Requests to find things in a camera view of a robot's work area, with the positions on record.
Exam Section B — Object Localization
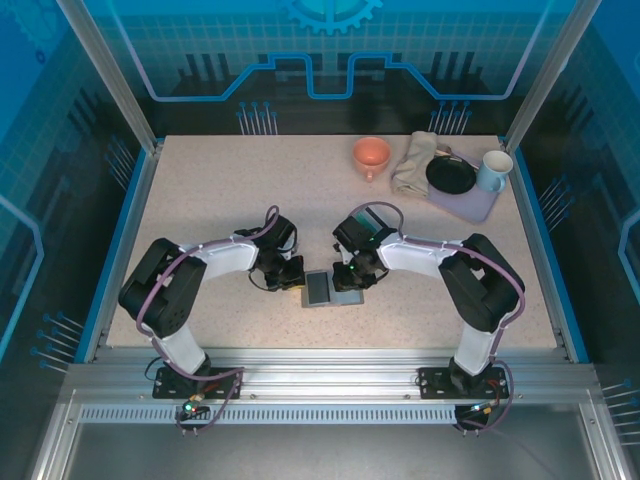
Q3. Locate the aluminium side rail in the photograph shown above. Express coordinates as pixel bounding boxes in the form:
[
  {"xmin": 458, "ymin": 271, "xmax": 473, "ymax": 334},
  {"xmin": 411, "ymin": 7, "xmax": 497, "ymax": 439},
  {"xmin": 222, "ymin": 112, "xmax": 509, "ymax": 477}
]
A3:
[
  {"xmin": 502, "ymin": 139, "xmax": 576, "ymax": 364},
  {"xmin": 82, "ymin": 142, "xmax": 164, "ymax": 364}
]

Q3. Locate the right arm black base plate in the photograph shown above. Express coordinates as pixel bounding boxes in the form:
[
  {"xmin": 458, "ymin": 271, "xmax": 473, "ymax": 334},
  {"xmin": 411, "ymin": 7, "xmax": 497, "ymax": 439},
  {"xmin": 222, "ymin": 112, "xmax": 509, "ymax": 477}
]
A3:
[{"xmin": 417, "ymin": 366, "xmax": 510, "ymax": 401}]

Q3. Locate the clear plastic card box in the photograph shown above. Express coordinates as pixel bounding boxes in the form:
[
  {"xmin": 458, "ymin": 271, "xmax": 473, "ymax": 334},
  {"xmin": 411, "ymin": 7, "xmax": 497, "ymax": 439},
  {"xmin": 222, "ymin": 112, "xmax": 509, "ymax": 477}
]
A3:
[{"xmin": 349, "ymin": 201, "xmax": 395, "ymax": 237}]

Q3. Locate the slotted cable duct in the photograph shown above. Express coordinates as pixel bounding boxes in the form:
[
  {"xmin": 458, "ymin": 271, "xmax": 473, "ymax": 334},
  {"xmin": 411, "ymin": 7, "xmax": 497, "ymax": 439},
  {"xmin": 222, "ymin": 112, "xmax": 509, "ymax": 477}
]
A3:
[{"xmin": 77, "ymin": 405, "xmax": 459, "ymax": 426}]

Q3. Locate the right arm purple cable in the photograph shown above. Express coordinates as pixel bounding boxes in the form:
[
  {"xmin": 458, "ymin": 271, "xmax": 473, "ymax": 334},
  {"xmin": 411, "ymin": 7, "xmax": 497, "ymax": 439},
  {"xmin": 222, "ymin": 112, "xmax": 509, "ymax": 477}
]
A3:
[{"xmin": 357, "ymin": 200, "xmax": 527, "ymax": 437}]

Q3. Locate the lavender tray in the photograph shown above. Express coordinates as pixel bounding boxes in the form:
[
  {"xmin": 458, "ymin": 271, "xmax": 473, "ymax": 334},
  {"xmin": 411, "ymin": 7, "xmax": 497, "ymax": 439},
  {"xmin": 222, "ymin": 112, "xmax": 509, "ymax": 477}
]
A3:
[{"xmin": 427, "ymin": 149, "xmax": 504, "ymax": 225}]

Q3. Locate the beige folded cloth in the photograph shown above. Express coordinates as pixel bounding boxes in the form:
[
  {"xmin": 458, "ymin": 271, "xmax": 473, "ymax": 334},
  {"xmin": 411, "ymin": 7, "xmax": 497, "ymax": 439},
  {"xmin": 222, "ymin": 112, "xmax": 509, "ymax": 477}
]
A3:
[{"xmin": 389, "ymin": 130, "xmax": 439, "ymax": 199}]

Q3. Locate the teal credit card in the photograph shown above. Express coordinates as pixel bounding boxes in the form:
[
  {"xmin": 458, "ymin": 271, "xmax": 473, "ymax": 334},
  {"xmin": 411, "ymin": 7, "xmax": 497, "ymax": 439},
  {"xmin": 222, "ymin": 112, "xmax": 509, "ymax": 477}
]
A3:
[{"xmin": 357, "ymin": 208, "xmax": 384, "ymax": 232}]

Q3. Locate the grey card holder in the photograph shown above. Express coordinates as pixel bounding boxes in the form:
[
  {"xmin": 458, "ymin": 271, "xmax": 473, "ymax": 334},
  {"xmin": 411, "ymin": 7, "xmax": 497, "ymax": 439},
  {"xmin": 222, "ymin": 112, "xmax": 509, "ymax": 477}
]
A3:
[{"xmin": 299, "ymin": 269, "xmax": 367, "ymax": 310}]

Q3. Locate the orange cup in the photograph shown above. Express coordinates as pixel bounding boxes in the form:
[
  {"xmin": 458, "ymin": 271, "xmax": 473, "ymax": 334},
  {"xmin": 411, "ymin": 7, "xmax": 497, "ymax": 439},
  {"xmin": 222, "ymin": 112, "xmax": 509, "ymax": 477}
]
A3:
[{"xmin": 352, "ymin": 136, "xmax": 392, "ymax": 184}]

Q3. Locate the black plate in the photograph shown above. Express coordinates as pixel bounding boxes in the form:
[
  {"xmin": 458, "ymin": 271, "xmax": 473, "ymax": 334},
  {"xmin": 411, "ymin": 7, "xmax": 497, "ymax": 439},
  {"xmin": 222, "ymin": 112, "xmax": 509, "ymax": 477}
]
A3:
[{"xmin": 425, "ymin": 154, "xmax": 477, "ymax": 196}]

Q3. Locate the cable connector with orange wires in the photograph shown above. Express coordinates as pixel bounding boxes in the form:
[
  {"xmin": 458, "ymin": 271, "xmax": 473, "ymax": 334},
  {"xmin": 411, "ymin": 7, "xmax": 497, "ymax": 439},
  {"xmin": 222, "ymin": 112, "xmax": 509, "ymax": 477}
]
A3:
[{"xmin": 468, "ymin": 399, "xmax": 502, "ymax": 419}]

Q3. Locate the aluminium frame post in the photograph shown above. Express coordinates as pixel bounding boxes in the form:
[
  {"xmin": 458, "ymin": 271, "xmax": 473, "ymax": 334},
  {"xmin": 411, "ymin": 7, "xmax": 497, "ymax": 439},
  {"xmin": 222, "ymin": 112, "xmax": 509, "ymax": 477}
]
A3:
[
  {"xmin": 502, "ymin": 0, "xmax": 592, "ymax": 151},
  {"xmin": 55, "ymin": 0, "xmax": 164, "ymax": 156}
]

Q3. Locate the aluminium front rail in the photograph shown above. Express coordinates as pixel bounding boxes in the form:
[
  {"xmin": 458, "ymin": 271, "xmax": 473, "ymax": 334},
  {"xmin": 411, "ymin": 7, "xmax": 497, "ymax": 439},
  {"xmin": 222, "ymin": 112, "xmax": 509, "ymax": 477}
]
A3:
[{"xmin": 64, "ymin": 347, "xmax": 599, "ymax": 407}]

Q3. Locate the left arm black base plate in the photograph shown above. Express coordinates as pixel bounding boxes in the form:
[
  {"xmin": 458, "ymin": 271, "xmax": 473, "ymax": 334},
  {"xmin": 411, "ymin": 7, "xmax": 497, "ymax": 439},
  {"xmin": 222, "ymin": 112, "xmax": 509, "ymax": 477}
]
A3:
[{"xmin": 152, "ymin": 366, "xmax": 245, "ymax": 401}]

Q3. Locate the light blue mug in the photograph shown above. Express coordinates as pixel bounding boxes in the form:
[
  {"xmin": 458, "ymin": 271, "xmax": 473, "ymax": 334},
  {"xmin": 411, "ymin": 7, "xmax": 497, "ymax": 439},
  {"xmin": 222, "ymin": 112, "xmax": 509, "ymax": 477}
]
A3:
[{"xmin": 475, "ymin": 149, "xmax": 515, "ymax": 194}]

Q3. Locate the cable connector with green light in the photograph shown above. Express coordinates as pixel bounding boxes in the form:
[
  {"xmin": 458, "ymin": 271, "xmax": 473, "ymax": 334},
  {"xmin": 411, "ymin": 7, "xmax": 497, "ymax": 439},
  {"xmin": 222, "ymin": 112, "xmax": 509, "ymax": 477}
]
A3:
[{"xmin": 180, "ymin": 393, "xmax": 210, "ymax": 417}]

